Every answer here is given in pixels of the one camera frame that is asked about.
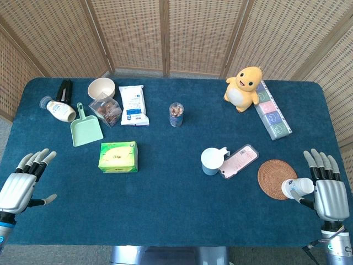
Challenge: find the white blue wipes pack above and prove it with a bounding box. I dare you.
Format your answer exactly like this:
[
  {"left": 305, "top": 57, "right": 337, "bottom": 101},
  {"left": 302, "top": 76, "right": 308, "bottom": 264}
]
[{"left": 118, "top": 84, "right": 150, "bottom": 127}]

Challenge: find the white blue mug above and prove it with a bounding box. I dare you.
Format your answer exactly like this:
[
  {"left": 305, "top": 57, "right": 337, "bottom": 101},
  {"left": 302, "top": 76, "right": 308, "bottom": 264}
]
[{"left": 200, "top": 146, "right": 232, "bottom": 176}]

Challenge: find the cream lotion bottle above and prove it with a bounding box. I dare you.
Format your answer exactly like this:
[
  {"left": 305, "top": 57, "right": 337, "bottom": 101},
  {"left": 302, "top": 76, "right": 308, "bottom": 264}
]
[{"left": 39, "top": 96, "right": 77, "bottom": 123}]

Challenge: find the pink phone package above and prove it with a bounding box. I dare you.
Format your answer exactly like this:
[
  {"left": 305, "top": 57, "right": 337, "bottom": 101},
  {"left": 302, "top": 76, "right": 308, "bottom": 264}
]
[{"left": 218, "top": 144, "right": 260, "bottom": 180}]

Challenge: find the woven rattan coaster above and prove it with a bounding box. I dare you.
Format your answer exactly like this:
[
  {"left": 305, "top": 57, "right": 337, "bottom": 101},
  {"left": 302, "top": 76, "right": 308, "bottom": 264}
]
[{"left": 257, "top": 159, "right": 298, "bottom": 200}]

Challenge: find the yellow dinosaur plush toy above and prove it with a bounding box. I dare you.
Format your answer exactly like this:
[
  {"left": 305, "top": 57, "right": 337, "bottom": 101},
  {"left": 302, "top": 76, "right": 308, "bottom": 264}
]
[{"left": 223, "top": 66, "right": 263, "bottom": 113}]

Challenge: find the blue table cloth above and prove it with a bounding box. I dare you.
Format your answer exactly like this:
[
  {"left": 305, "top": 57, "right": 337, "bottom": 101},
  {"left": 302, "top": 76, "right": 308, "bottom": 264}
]
[{"left": 0, "top": 77, "right": 349, "bottom": 248}]

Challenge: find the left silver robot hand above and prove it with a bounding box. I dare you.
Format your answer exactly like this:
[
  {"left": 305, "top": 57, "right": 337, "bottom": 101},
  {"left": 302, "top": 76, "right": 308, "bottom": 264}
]
[{"left": 0, "top": 148, "right": 58, "bottom": 215}]

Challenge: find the white paper cup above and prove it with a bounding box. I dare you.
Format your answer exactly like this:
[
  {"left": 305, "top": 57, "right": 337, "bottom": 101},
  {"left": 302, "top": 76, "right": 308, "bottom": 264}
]
[{"left": 281, "top": 177, "right": 314, "bottom": 200}]

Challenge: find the black stapler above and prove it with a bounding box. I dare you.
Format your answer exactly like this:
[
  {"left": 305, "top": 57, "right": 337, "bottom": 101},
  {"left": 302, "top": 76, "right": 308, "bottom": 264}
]
[{"left": 56, "top": 79, "right": 73, "bottom": 105}]

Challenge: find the woven folding screen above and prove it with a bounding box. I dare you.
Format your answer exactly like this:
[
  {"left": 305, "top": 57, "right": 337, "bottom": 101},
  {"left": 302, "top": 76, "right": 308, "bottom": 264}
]
[{"left": 0, "top": 0, "right": 353, "bottom": 177}]

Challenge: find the clear box of snacks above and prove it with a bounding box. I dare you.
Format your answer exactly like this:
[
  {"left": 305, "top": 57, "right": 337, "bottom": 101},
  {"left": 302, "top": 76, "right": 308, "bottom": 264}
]
[{"left": 88, "top": 92, "right": 123, "bottom": 129}]

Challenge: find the green snack box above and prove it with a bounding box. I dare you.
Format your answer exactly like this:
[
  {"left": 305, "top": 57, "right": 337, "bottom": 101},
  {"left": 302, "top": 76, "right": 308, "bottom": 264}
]
[{"left": 98, "top": 141, "right": 139, "bottom": 174}]

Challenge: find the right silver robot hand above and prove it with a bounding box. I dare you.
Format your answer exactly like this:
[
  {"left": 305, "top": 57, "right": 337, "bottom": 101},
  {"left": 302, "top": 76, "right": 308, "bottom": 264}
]
[{"left": 290, "top": 148, "right": 350, "bottom": 221}]

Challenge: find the green dustpan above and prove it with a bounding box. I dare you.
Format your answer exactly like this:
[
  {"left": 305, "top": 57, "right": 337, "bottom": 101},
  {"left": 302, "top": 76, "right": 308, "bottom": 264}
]
[{"left": 69, "top": 102, "right": 104, "bottom": 147}]

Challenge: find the clear jar of snacks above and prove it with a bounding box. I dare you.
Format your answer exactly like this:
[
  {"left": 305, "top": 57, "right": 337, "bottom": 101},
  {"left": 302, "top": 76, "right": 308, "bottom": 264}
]
[{"left": 169, "top": 102, "right": 184, "bottom": 128}]

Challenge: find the beige bowl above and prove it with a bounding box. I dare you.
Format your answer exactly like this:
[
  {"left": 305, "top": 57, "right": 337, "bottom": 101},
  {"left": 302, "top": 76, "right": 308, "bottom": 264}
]
[{"left": 87, "top": 77, "right": 116, "bottom": 100}]

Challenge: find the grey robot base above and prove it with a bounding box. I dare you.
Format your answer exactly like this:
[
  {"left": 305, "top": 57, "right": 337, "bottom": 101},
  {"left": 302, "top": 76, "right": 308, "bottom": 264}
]
[{"left": 110, "top": 245, "right": 230, "bottom": 265}]

